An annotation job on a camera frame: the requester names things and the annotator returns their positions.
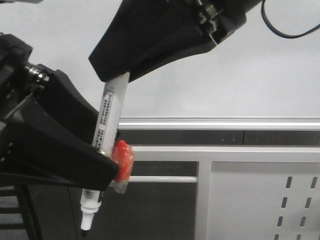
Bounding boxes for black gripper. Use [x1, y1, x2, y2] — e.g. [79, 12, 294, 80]
[89, 0, 261, 83]
[0, 34, 98, 145]

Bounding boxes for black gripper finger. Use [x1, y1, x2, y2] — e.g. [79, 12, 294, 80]
[0, 96, 119, 191]

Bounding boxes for white whiteboard marker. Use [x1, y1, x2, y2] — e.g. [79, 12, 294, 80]
[80, 72, 130, 237]

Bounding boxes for red magnet taped to marker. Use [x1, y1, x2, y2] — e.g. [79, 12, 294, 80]
[110, 140, 135, 194]

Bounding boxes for white metal whiteboard stand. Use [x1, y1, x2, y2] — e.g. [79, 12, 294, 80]
[130, 145, 320, 240]

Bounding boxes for dark slatted chair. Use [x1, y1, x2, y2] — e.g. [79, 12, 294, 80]
[0, 185, 42, 240]

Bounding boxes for white whiteboard with aluminium frame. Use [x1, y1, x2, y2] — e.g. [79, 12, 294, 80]
[0, 0, 320, 131]

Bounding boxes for black cable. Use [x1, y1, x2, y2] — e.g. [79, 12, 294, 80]
[261, 0, 320, 40]

